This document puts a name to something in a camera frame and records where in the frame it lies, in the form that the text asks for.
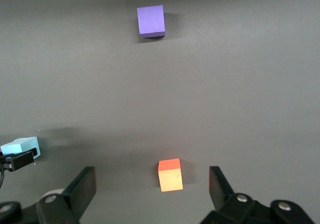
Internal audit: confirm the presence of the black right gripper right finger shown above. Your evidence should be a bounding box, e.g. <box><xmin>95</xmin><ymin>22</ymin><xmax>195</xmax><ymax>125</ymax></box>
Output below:
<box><xmin>199</xmin><ymin>165</ymin><xmax>273</xmax><ymax>224</ymax></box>

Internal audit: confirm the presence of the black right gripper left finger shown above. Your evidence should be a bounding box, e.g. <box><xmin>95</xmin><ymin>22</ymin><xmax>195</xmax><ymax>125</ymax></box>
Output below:
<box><xmin>36</xmin><ymin>166</ymin><xmax>97</xmax><ymax>224</ymax></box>

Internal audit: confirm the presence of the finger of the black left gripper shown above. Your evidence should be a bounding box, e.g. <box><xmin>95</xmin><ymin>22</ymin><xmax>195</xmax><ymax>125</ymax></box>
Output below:
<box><xmin>4</xmin><ymin>151</ymin><xmax>35</xmax><ymax>172</ymax></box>
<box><xmin>29</xmin><ymin>147</ymin><xmax>42</xmax><ymax>160</ymax></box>

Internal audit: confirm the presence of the light blue foam block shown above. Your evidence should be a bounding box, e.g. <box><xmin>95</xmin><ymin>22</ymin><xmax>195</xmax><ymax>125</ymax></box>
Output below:
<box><xmin>0</xmin><ymin>136</ymin><xmax>41</xmax><ymax>160</ymax></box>

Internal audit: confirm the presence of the orange foam block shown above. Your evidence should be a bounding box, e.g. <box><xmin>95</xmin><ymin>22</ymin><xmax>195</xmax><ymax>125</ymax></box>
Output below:
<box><xmin>157</xmin><ymin>158</ymin><xmax>184</xmax><ymax>193</ymax></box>

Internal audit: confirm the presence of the purple foam block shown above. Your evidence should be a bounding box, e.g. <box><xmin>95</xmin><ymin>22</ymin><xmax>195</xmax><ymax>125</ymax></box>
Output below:
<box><xmin>136</xmin><ymin>4</ymin><xmax>166</xmax><ymax>39</ymax></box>

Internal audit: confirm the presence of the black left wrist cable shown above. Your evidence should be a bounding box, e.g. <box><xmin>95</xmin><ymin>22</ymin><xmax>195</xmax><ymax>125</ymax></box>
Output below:
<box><xmin>0</xmin><ymin>156</ymin><xmax>5</xmax><ymax>191</ymax></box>

